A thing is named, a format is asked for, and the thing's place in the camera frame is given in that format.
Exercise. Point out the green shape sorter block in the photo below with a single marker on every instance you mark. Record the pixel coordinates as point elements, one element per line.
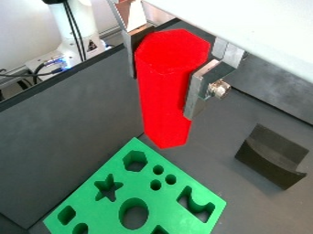
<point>138,195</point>

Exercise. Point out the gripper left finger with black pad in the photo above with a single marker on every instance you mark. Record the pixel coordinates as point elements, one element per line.
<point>133,25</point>

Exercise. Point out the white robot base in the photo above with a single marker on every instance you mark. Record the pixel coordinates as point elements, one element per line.
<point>80,41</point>

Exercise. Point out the red hexagon prism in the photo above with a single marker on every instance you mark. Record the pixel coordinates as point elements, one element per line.
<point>166,58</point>

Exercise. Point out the black curved holder stand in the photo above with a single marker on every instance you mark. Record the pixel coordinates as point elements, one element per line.
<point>273,156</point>

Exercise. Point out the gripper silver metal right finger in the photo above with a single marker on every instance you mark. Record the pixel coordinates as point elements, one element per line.
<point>206,82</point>

